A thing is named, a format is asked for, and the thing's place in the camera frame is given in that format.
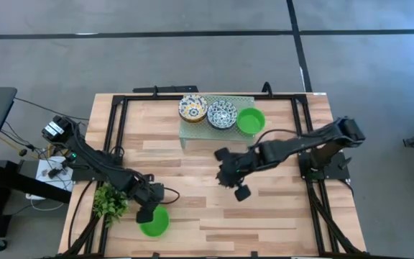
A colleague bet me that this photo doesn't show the green artificial plant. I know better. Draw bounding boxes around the green artificial plant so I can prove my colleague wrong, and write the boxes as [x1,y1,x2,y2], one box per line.
[92,181,129,228]

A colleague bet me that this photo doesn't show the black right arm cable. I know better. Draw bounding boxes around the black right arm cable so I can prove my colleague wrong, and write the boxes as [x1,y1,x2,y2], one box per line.
[252,127,301,148]

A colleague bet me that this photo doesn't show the black cart stand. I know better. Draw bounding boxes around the black cart stand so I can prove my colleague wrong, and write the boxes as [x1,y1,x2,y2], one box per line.
[0,160,73,249]

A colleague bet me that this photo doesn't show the pale green perforated metal shelf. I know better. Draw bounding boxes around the pale green perforated metal shelf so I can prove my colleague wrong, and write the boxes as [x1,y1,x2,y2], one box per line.
[178,94,257,150]

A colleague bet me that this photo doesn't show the yellow bowl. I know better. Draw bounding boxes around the yellow bowl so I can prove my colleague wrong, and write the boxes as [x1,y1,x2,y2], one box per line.
[178,94,209,124]

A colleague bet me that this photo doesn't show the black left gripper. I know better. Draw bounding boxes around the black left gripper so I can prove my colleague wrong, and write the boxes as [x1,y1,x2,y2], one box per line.
[133,182,165,224]

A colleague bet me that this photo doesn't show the white power box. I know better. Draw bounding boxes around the white power box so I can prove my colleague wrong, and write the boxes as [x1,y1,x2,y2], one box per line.
[25,155,75,201]

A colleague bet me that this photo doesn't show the plain green plastic bowl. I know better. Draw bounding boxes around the plain green plastic bowl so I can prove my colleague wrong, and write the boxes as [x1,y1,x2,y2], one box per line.
[138,205,171,238]
[236,107,267,137]

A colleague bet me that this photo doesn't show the black aluminium table frame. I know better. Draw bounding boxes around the black aluminium table frame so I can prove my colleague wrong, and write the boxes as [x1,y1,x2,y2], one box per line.
[57,91,368,259]

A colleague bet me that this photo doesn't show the black bar behind table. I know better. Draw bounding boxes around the black bar behind table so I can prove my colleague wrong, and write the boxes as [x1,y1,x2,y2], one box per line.
[132,85,200,94]

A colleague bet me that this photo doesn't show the teal bowl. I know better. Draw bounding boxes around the teal bowl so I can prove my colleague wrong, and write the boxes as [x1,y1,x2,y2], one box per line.
[206,99,239,131]

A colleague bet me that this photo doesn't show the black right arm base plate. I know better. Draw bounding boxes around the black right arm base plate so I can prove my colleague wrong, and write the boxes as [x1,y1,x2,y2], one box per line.
[298,150,351,181]

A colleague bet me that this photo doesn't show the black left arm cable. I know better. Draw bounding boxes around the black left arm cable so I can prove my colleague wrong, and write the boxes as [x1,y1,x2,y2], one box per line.
[162,186,182,206]

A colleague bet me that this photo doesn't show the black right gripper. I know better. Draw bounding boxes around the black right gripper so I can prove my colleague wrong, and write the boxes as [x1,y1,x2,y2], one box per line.
[214,146,257,203]

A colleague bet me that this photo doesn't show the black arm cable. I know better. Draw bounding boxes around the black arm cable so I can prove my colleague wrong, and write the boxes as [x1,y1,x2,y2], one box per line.
[162,186,182,206]
[252,127,301,148]

